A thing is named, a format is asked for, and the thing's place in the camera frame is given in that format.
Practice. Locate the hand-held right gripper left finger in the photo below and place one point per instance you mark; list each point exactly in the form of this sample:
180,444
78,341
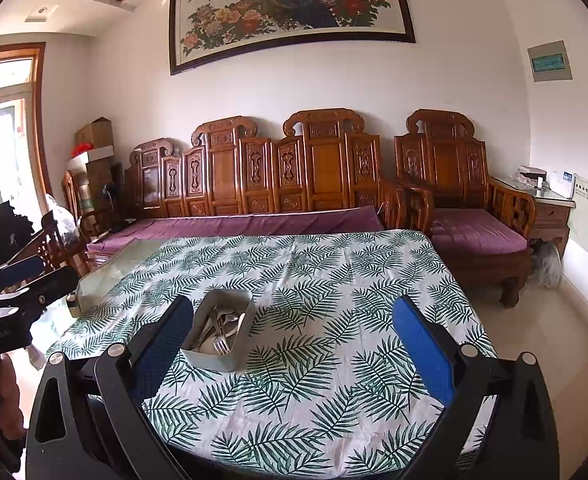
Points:
164,347

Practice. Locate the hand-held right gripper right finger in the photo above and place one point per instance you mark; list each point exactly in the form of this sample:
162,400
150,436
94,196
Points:
424,347

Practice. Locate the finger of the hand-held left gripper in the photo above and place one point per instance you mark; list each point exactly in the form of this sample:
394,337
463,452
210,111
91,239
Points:
49,287
16,269

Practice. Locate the metal spoon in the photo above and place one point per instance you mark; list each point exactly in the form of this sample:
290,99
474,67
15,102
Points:
201,334

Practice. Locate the grey rectangular tray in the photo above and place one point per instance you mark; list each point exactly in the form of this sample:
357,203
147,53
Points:
236,355

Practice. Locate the person's left hand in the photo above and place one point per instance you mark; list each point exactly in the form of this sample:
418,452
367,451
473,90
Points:
9,395

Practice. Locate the wooden chair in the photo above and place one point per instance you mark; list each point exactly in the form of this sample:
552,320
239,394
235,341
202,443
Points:
49,245

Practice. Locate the clear plastic bag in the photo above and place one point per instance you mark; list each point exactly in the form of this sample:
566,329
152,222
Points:
61,212

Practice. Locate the purple armchair cushion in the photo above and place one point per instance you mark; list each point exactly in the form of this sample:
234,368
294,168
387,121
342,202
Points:
474,230

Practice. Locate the leaf print tablecloth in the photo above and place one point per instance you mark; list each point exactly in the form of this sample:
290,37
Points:
299,400

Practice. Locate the white flat box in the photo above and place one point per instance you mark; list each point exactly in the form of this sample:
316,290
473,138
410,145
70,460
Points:
94,155

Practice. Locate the purple sofa cushion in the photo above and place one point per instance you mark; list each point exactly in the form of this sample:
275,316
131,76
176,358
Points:
229,225

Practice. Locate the wooden framed window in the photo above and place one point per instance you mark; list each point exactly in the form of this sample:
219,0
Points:
6,130

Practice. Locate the grey fluffy duster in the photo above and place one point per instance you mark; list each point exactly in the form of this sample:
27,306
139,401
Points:
546,266

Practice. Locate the brown cardboard box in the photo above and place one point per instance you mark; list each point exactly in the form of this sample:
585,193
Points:
94,132

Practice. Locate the carved wooden armchair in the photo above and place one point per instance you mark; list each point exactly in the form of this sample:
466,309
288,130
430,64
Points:
444,170

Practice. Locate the wooden side table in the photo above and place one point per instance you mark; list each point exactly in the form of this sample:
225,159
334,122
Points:
549,217

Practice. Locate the carved wooden sofa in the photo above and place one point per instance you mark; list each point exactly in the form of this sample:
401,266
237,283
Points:
269,170

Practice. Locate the white electrical panel door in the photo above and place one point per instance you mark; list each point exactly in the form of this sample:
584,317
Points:
586,212

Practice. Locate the white box with blue label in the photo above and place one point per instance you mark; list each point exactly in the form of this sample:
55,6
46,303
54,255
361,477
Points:
562,183

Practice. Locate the framed peacock painting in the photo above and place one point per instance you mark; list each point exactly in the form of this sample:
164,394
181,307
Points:
289,10

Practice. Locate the grey wall distribution box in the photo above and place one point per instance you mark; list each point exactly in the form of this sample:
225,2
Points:
550,61

